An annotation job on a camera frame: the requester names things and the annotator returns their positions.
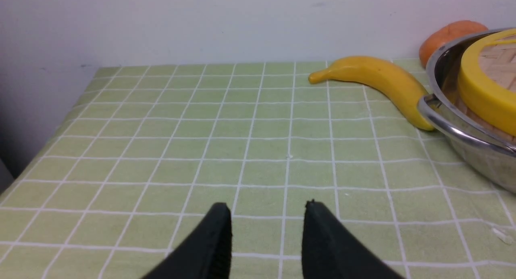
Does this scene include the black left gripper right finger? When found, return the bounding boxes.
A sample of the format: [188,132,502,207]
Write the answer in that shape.
[302,200,403,279]

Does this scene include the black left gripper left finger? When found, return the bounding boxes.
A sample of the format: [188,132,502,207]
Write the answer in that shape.
[143,202,233,279]

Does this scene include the bamboo steamer basket yellow rim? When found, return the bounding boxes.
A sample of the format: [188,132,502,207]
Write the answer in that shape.
[454,95,516,145]

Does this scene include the bamboo steamer lid yellow rim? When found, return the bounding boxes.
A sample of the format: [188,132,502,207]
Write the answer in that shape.
[458,28,516,136]

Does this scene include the stainless steel pot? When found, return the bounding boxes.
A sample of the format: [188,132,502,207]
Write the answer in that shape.
[418,29,516,193]

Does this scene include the green checkered tablecloth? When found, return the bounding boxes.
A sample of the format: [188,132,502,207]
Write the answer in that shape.
[0,62,516,279]

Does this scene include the yellow banana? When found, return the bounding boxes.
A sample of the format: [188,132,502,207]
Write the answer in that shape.
[308,56,435,131]

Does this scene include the orange tangerine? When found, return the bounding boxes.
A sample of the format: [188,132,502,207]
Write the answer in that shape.
[419,20,488,69]

